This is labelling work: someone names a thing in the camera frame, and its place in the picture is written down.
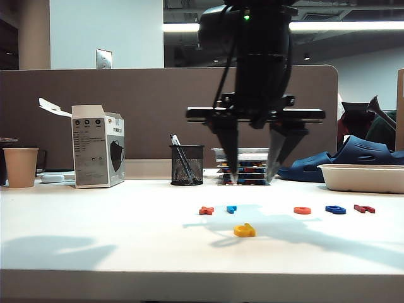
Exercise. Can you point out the brown paper cup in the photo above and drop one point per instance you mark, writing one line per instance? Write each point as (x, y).
(20, 170)

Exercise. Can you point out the red garment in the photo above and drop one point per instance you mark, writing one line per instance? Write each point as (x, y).
(342, 129)

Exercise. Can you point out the brown desk partition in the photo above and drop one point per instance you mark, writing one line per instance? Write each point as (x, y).
(142, 110)

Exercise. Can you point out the yellow letter d magnet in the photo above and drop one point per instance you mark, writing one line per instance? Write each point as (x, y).
(244, 232)

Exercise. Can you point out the light blue letter r magnet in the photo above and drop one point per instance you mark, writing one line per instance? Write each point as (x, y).
(231, 209)

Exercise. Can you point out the silver wall switch plate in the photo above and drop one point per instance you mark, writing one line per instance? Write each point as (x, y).
(104, 59)

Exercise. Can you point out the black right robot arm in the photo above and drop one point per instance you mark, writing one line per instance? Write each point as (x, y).
(265, 31)

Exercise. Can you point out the red-orange letter x magnet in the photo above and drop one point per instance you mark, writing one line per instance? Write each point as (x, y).
(206, 210)

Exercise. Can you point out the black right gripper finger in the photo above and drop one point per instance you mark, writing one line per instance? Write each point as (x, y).
(228, 142)
(281, 145)

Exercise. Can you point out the white face mask box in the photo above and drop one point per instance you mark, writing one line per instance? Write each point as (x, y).
(90, 158)

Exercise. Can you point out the orange letter o magnet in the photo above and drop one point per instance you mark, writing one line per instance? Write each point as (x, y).
(296, 210)

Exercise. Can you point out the blue foam slipper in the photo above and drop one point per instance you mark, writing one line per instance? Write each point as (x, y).
(363, 151)

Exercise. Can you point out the black clear pen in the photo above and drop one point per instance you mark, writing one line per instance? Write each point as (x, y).
(174, 140)

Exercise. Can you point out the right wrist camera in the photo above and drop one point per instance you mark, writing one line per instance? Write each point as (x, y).
(217, 28)

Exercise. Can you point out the dark blue cloth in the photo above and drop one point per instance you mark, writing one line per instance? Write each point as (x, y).
(303, 170)

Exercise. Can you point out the black mesh pen holder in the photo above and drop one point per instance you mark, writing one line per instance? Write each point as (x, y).
(195, 164)

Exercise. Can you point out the ceiling light strip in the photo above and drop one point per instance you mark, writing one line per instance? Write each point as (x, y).
(347, 26)

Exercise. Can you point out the dark red letter magnet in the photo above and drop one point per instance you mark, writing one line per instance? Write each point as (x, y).
(363, 208)

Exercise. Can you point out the black office chair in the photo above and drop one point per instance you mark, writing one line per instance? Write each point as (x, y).
(353, 116)

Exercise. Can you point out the blue letter g magnet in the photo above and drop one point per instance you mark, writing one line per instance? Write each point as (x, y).
(335, 209)

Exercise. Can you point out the white earbud case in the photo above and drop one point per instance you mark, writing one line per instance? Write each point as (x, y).
(52, 178)

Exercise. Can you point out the brown cardboard box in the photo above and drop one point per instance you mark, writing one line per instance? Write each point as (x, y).
(401, 110)

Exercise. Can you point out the white marker pen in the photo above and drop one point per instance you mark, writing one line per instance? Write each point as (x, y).
(252, 156)

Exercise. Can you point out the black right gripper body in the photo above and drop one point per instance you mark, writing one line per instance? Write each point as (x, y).
(262, 104)

